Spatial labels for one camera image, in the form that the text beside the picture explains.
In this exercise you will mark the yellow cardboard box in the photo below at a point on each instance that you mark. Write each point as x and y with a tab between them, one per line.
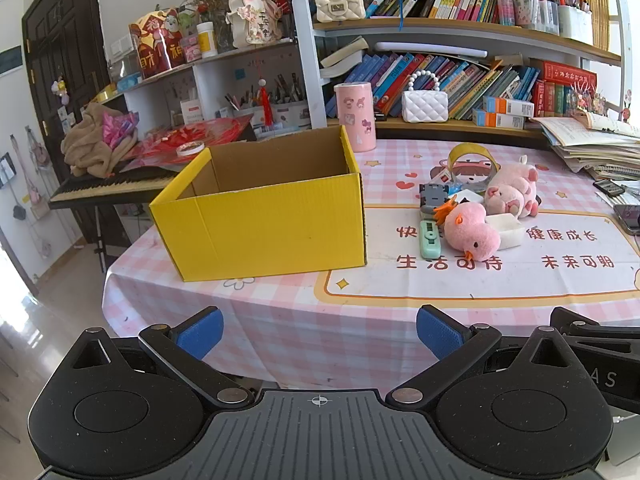
260	230

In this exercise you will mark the red dictionaries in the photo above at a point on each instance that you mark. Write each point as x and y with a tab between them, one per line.
565	85

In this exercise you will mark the pink foil wrapper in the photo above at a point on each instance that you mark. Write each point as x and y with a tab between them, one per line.
120	127

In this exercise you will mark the red tassel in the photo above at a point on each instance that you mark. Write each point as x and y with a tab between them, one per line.
266	100

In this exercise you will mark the stack of papers and notebooks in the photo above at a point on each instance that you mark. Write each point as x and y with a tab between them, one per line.
585	145

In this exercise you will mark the white quilted handbag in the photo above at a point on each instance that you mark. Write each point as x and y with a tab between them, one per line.
425	105

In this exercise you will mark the black phone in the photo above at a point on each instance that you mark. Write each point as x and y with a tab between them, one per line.
629	217

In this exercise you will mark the black keyboard stand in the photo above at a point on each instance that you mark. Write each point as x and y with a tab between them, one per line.
102	240

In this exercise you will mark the pink chick plush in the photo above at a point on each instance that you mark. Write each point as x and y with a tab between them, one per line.
470	230

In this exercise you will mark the white charger plug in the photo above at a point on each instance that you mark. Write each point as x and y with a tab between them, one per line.
507	230

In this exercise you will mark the grey-blue toy car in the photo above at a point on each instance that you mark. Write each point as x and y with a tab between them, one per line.
432	197

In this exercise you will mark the white pen holder box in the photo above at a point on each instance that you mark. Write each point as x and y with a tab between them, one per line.
285	112

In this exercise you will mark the white pen cups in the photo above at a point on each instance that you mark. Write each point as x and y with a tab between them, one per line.
575	22

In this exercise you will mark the yellowish tape roll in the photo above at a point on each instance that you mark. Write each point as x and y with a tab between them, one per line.
457	152

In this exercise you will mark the row of blue books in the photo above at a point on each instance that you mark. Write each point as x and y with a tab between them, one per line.
475	85

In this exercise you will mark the white jar yellow label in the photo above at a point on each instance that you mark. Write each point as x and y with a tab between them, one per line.
206	40

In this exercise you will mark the pink pig plush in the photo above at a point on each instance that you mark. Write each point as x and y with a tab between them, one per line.
510	190

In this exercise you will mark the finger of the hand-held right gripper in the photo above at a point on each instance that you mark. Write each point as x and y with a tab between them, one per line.
595	335

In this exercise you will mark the dark wooden door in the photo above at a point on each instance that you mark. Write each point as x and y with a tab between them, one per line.
55	50

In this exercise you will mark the white shelf unit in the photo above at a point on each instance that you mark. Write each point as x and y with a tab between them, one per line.
240	52

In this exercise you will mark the rabbit paper lantern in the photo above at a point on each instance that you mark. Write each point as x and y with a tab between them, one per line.
255	15

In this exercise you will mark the pink cylinder can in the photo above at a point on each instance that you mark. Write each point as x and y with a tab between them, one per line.
356	115

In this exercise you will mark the white and red tape roll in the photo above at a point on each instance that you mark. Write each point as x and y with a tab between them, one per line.
190	148

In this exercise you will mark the small black device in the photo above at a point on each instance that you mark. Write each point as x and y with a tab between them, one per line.
609	187

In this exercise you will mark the mint green plastic case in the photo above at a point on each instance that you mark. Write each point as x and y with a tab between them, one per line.
430	240

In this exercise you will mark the black keyboard piano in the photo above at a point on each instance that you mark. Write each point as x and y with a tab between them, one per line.
110	187

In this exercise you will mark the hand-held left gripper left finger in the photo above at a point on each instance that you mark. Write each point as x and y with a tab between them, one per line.
200	332

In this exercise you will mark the pink checkered tablecloth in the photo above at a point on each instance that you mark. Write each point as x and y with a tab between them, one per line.
300	320

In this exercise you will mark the beige cloth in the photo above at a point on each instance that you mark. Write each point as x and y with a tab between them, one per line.
85	145

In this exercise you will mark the orange and white boxes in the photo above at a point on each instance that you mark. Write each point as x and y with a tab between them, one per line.
502	112

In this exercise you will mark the red plastic wrap with tape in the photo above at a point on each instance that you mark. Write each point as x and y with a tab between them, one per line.
220	132

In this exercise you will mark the red gift bag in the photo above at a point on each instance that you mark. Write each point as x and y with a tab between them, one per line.
155	45

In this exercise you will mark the wooden bookshelf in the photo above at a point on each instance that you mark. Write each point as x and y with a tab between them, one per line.
425	26

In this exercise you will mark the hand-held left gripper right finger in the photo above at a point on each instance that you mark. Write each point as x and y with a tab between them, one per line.
440	332

